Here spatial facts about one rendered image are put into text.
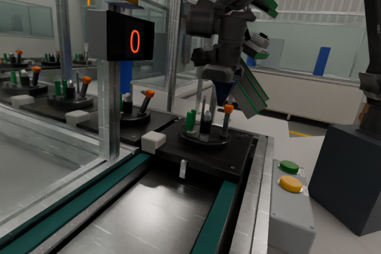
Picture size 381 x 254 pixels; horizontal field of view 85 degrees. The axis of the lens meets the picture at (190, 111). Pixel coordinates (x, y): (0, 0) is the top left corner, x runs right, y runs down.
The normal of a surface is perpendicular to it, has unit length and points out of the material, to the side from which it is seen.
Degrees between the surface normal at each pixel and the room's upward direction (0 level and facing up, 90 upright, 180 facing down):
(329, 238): 0
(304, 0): 90
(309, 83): 90
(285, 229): 90
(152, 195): 0
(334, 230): 0
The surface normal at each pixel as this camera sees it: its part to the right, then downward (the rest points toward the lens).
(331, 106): -0.45, 0.22
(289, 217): 0.11, -0.95
